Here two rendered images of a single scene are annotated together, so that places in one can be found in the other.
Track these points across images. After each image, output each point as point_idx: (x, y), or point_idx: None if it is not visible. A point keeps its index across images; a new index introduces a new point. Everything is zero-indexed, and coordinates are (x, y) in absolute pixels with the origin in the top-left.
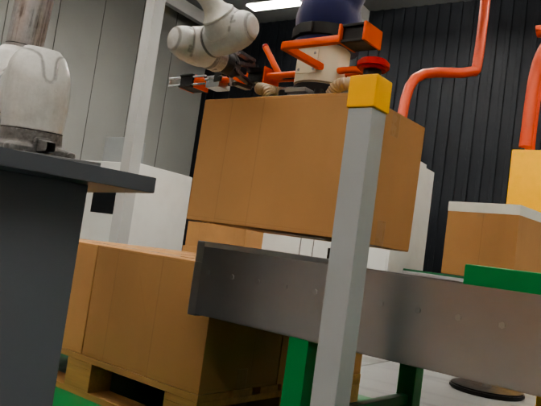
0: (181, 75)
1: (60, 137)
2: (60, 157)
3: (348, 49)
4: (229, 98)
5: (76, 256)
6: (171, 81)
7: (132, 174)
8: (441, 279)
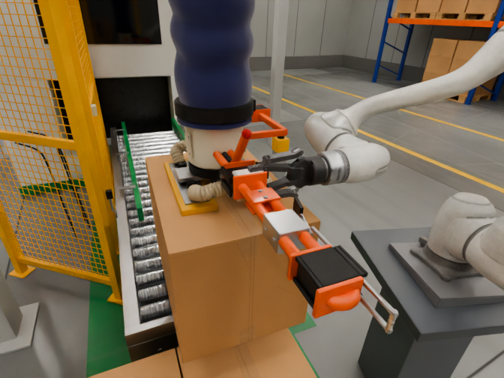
0: (364, 270)
1: (426, 244)
2: (413, 242)
3: (256, 121)
4: (300, 201)
5: None
6: (388, 317)
7: (366, 230)
8: (130, 250)
